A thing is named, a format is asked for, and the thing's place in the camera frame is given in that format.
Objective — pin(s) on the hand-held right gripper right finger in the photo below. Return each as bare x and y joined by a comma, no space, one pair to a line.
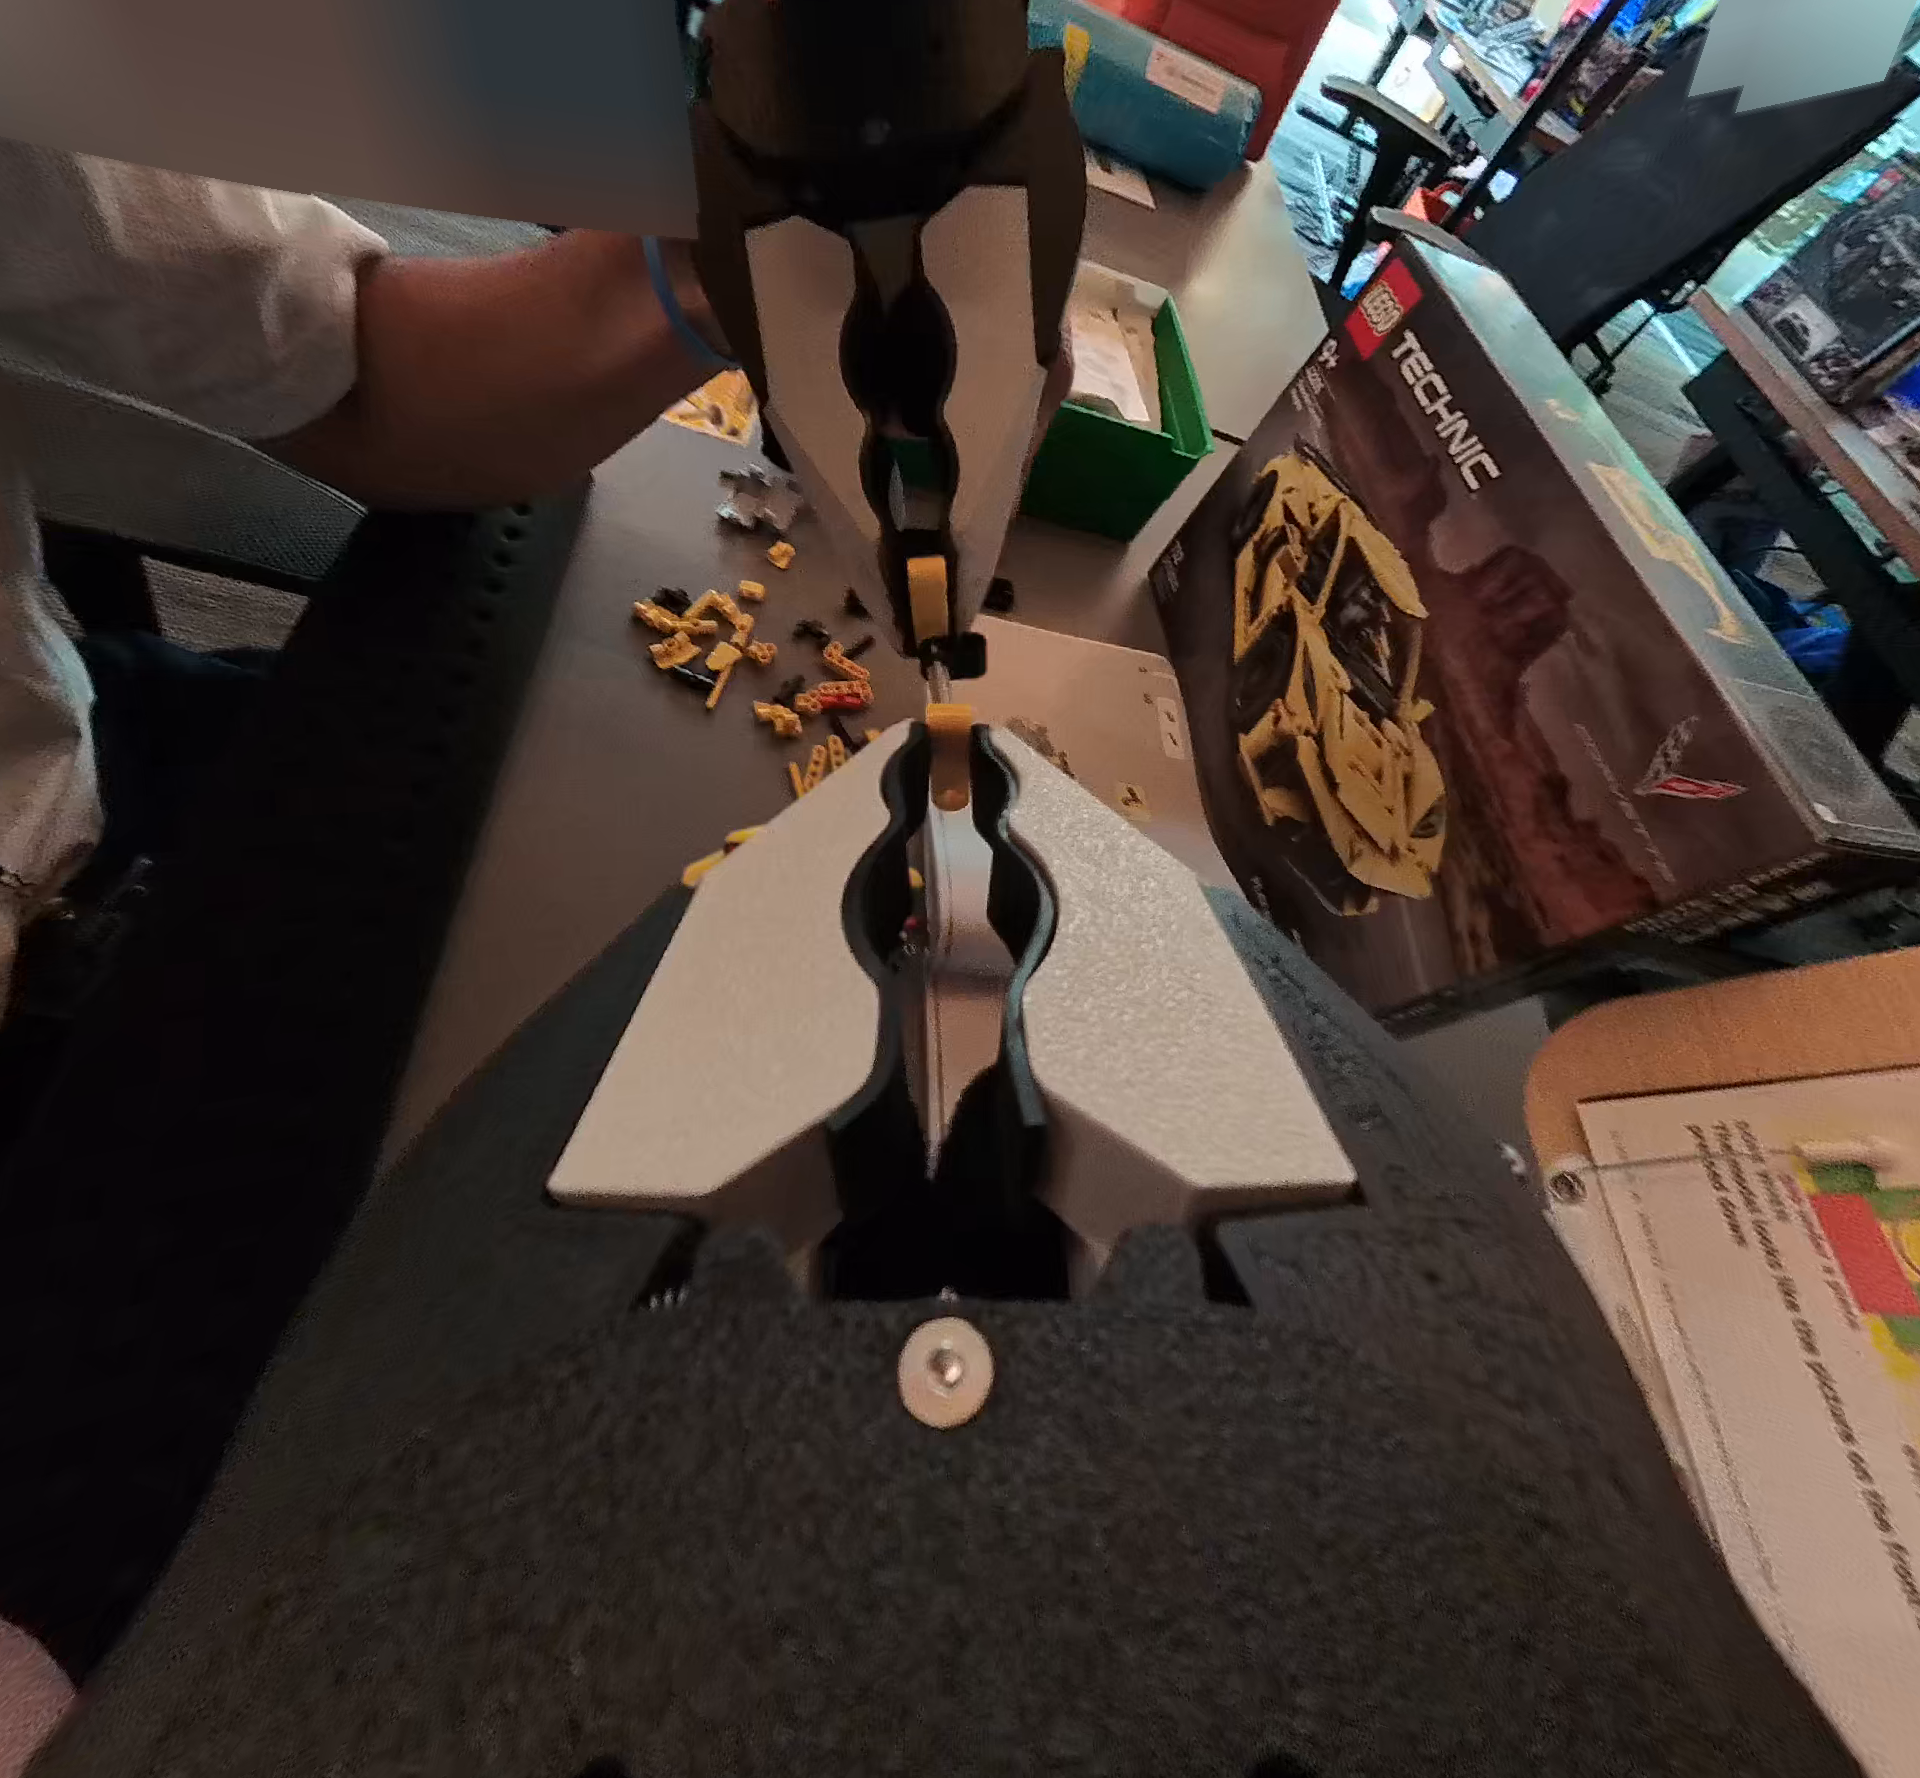
1185,1043

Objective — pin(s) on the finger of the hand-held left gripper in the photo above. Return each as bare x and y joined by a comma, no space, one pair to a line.
795,338
998,338

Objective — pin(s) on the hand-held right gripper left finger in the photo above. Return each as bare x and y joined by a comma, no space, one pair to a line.
721,1043

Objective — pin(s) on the grey lego axle black connector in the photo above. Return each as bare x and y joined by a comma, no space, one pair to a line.
947,653

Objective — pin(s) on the person's left forearm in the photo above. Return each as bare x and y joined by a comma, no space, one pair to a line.
495,352

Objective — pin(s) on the grey lego piece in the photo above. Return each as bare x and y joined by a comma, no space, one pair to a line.
763,496

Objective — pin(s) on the pile of yellow lego pieces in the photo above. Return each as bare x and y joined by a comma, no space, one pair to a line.
706,638

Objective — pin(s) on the lego instruction booklet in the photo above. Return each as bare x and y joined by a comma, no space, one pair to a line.
1095,713

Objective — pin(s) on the lego set box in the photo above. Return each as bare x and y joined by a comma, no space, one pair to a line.
1574,638

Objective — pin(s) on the grey wristband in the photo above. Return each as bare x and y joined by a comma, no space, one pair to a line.
675,307

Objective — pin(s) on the green plastic bin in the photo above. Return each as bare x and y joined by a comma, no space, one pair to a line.
1118,474

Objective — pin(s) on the blue wrapped package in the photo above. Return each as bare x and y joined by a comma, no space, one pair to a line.
1156,99

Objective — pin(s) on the white wooden document stand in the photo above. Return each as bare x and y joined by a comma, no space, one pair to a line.
1651,1043

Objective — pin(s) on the printed instruction sheet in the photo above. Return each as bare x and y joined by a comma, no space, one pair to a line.
1771,1359

